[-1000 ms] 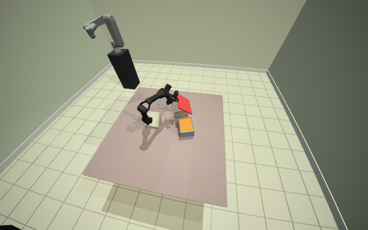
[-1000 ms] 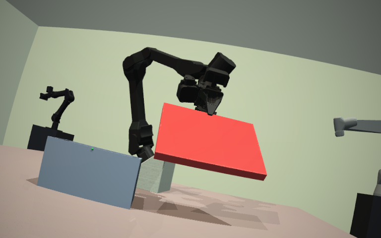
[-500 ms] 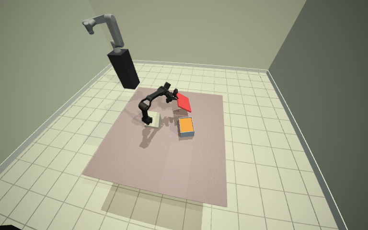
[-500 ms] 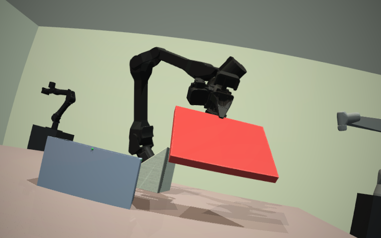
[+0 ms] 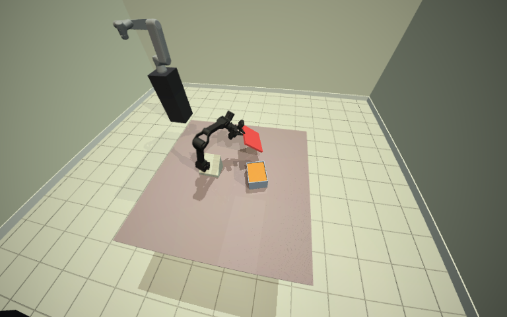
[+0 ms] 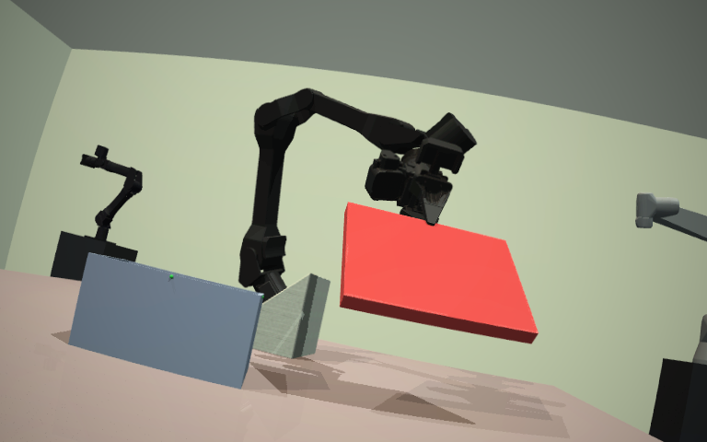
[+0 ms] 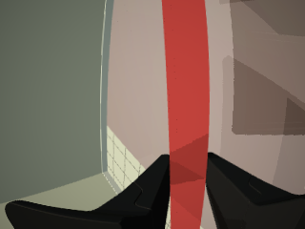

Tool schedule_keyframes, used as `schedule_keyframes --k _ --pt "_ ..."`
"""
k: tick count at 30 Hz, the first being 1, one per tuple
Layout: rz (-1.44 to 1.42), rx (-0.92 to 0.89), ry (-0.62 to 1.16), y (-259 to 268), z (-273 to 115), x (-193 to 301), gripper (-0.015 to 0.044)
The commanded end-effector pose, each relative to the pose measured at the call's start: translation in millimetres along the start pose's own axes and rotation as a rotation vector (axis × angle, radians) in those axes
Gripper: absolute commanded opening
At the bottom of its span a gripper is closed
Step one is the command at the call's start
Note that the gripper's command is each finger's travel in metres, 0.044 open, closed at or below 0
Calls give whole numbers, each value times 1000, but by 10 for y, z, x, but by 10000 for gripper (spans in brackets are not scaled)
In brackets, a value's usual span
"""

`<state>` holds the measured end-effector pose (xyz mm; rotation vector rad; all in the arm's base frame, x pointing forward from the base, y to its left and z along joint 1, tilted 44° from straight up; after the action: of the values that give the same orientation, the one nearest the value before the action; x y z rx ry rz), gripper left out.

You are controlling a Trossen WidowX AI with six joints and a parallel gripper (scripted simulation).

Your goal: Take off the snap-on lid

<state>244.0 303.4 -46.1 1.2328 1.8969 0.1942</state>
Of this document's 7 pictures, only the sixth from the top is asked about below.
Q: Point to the red lid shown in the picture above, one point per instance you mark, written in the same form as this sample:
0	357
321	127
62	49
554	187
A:
399	267

